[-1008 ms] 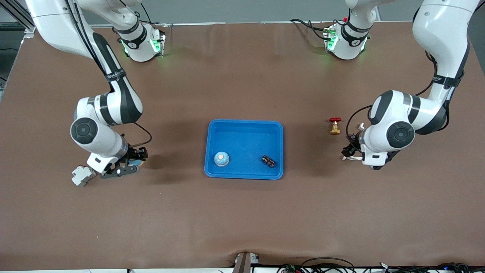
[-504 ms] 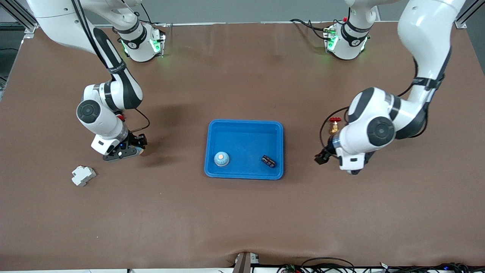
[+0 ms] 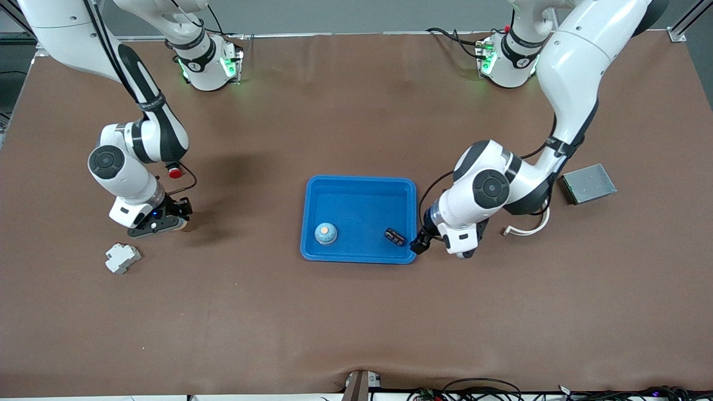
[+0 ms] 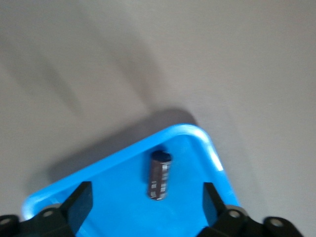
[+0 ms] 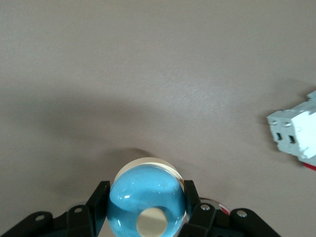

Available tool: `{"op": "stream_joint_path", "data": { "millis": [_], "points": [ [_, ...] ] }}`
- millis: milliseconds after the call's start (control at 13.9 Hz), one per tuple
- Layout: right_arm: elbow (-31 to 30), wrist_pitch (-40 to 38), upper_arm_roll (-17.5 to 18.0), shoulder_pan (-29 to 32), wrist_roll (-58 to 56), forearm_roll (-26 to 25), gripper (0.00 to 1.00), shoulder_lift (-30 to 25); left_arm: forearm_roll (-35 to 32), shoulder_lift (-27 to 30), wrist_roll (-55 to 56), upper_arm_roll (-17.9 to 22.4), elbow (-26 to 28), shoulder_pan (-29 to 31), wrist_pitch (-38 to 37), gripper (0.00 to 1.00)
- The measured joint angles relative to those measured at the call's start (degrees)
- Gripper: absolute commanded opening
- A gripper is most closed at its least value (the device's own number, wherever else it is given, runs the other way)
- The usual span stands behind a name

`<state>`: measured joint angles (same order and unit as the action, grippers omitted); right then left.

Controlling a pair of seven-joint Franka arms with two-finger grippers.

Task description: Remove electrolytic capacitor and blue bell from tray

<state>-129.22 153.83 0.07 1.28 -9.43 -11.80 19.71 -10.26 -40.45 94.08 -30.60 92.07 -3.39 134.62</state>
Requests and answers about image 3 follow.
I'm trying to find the black left base cable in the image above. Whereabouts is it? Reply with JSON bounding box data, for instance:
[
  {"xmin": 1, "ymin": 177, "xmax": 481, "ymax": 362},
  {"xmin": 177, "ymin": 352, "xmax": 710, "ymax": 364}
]
[{"xmin": 426, "ymin": 27, "xmax": 488, "ymax": 59}]

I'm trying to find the white circuit breaker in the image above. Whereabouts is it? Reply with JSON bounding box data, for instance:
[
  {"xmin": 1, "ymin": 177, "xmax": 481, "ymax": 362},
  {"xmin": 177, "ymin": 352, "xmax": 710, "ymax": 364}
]
[{"xmin": 105, "ymin": 243, "xmax": 143, "ymax": 275}]

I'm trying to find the aluminium frame post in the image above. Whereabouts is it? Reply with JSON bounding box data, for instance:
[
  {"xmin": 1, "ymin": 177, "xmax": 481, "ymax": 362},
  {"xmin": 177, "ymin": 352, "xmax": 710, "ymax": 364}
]
[{"xmin": 668, "ymin": 0, "xmax": 713, "ymax": 42}]

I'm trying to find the tangled cable bundle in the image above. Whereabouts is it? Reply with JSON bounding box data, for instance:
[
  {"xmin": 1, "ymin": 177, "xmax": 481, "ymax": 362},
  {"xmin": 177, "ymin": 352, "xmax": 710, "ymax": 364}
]
[{"xmin": 557, "ymin": 384, "xmax": 713, "ymax": 401}]

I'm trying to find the white curved plastic piece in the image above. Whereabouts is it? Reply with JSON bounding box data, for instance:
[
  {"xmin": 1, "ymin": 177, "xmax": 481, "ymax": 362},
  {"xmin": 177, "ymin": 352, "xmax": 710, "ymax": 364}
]
[{"xmin": 502, "ymin": 207, "xmax": 551, "ymax": 237}]

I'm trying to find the grey metal box module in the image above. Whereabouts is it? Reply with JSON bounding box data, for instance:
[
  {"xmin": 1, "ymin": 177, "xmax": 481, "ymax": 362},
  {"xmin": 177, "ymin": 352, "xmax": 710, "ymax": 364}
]
[{"xmin": 559, "ymin": 163, "xmax": 618, "ymax": 206}]

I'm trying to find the black right base cable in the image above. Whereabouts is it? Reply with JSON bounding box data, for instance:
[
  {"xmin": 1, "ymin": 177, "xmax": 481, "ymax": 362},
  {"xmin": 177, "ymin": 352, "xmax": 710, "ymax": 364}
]
[{"xmin": 206, "ymin": 4, "xmax": 246, "ymax": 40}]

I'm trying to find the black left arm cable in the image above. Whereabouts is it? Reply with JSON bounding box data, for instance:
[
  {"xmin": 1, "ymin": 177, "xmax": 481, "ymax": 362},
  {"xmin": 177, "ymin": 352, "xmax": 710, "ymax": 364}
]
[{"xmin": 418, "ymin": 117, "xmax": 599, "ymax": 246}]

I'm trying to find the black base cable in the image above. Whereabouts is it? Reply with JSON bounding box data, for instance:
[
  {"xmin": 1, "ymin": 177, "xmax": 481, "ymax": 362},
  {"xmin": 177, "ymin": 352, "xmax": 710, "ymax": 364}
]
[
  {"xmin": 206, "ymin": 4, "xmax": 246, "ymax": 40},
  {"xmin": 426, "ymin": 27, "xmax": 488, "ymax": 59}
]

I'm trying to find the blue plastic tray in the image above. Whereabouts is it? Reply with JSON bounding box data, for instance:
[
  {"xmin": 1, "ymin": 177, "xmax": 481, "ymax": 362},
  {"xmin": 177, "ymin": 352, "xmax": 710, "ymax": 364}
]
[{"xmin": 300, "ymin": 175, "xmax": 418, "ymax": 265}]

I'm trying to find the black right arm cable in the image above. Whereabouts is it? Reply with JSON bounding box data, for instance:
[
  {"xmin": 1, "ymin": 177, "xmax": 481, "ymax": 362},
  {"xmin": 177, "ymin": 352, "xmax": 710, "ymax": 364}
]
[{"xmin": 84, "ymin": 0, "xmax": 197, "ymax": 197}]

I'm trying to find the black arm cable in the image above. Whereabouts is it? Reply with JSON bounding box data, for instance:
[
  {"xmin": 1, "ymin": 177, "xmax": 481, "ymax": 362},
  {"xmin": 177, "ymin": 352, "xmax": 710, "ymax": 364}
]
[
  {"xmin": 84, "ymin": 0, "xmax": 197, "ymax": 197},
  {"xmin": 418, "ymin": 117, "xmax": 599, "ymax": 246}
]

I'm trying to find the aluminium table edge rail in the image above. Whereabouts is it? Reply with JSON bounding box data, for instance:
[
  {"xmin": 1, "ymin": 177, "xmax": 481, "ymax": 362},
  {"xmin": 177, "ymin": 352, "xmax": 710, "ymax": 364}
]
[{"xmin": 111, "ymin": 31, "xmax": 677, "ymax": 42}]

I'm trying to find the brown table mat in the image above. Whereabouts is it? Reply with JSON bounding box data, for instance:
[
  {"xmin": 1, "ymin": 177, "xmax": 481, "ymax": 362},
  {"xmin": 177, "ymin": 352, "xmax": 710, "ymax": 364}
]
[{"xmin": 0, "ymin": 31, "xmax": 713, "ymax": 397}]

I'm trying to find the black looped cable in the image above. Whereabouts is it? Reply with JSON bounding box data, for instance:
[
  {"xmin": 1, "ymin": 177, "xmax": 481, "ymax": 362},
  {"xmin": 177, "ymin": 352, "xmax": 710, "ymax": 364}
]
[{"xmin": 443, "ymin": 378, "xmax": 521, "ymax": 401}]

